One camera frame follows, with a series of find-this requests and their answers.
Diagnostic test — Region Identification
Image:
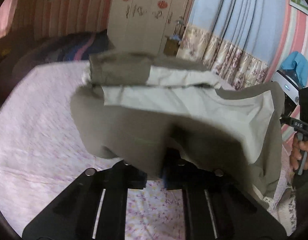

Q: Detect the grey and white jacket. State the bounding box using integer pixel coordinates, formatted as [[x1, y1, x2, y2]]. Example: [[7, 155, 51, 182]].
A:
[[70, 50, 285, 202]]

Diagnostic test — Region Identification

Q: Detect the right hand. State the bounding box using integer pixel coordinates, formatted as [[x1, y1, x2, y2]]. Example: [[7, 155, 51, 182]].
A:
[[290, 135, 308, 170]]

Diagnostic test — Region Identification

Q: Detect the pink floral bed sheet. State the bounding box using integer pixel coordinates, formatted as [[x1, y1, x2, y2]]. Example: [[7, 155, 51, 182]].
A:
[[0, 61, 298, 240]]

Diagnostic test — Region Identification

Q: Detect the blue floral curtain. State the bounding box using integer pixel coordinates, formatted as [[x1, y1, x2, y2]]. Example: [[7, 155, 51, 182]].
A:
[[177, 0, 286, 90]]

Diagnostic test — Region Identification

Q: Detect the wooden desk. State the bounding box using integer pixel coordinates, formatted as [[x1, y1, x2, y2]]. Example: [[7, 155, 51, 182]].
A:
[[163, 35, 181, 56]]

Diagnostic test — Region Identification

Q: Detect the white wardrobe with decals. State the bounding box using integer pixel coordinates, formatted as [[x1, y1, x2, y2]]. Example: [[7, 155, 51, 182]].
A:
[[107, 0, 189, 54]]

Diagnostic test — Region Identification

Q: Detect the pink window curtain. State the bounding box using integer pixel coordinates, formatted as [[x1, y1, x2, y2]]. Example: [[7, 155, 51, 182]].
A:
[[0, 0, 18, 39]]

